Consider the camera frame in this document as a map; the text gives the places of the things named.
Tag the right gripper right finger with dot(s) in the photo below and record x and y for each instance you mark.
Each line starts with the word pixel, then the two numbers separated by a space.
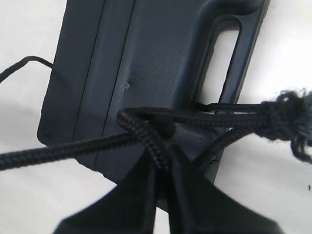
pixel 196 206

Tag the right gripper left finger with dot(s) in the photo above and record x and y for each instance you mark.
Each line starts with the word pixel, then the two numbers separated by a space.
pixel 129 208

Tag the black plastic carry case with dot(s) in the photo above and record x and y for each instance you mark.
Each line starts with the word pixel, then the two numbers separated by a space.
pixel 115 54

